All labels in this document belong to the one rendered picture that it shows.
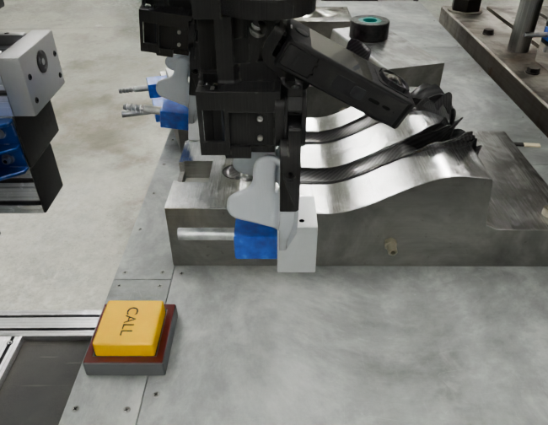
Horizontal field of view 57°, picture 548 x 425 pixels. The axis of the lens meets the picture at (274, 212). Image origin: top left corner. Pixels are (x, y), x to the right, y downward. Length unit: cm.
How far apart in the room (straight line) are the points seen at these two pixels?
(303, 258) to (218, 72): 19
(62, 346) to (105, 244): 70
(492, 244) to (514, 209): 6
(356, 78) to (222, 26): 10
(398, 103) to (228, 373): 31
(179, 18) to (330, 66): 30
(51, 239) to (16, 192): 121
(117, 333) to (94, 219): 166
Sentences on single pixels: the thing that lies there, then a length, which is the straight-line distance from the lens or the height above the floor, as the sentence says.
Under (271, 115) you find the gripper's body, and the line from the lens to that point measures 38.
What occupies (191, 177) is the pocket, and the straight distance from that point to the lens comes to 70.
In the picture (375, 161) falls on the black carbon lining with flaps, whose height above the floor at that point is 90.
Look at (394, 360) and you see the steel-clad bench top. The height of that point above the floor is 80.
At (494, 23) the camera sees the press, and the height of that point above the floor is 79.
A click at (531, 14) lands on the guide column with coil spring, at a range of 153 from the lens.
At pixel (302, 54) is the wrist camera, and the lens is 37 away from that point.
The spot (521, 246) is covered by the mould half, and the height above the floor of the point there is 83.
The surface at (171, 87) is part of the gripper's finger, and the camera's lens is 68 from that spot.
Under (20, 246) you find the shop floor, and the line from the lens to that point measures 215.
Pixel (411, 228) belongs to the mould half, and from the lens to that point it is 62.
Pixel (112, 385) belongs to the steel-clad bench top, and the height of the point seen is 80.
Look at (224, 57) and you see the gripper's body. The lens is 38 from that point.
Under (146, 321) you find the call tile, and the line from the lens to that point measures 54.
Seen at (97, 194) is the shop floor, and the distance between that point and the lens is 234.
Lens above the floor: 123
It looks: 36 degrees down
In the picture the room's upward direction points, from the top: straight up
